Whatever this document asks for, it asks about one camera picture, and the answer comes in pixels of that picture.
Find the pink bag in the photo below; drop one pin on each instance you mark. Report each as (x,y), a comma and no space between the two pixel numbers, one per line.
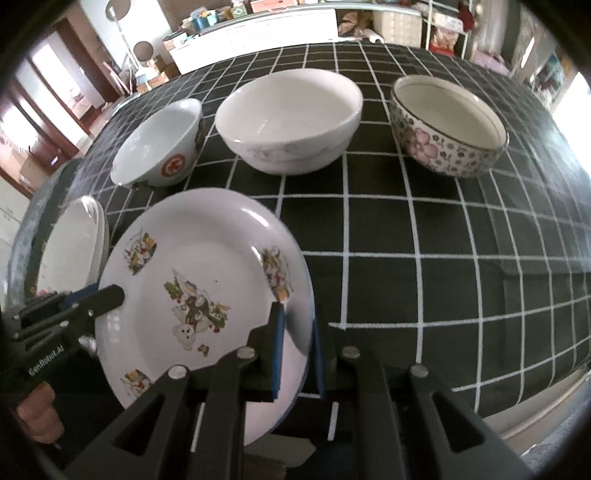
(491,62)

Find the small white bowl red mark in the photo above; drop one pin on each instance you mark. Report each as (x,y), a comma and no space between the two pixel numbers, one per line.
(152,138)

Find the cardboard boxes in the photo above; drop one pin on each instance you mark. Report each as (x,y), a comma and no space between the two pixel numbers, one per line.
(159,71)

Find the wicker basket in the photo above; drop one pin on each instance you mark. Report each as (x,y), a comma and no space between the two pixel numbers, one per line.
(397,25)

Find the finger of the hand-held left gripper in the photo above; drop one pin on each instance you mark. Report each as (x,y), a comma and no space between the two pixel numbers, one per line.
(78,295)
(106,300)

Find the cartoon print white plate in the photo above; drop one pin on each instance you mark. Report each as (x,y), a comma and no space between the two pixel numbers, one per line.
(194,258)

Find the brown wooden door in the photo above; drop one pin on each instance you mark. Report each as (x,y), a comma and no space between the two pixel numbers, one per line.
(60,92)

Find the paper roll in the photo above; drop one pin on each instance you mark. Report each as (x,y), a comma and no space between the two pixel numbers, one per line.
(375,36)

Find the person's left hand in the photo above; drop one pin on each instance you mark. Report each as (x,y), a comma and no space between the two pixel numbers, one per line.
(39,410)

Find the white cabinet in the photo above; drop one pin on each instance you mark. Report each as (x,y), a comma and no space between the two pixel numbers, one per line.
(258,37)

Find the large white bowl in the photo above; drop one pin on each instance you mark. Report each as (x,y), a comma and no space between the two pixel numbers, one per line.
(286,115)

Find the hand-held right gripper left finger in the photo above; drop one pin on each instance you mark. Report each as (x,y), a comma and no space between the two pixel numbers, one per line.
(277,355)

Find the grey round object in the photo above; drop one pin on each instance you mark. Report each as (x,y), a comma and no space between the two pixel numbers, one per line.
(27,221)

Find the floral pattern bowl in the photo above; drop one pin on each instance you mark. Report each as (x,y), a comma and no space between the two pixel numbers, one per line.
(443,115)

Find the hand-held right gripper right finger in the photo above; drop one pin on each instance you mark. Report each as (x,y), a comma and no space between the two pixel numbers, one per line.
(319,364)

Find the plain white plate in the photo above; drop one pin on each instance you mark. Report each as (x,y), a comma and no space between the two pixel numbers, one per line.
(69,249)

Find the floor lamp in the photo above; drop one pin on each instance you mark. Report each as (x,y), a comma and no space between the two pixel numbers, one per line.
(121,27)

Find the black white grid tablecloth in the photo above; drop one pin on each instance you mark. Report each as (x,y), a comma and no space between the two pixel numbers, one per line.
(438,277)

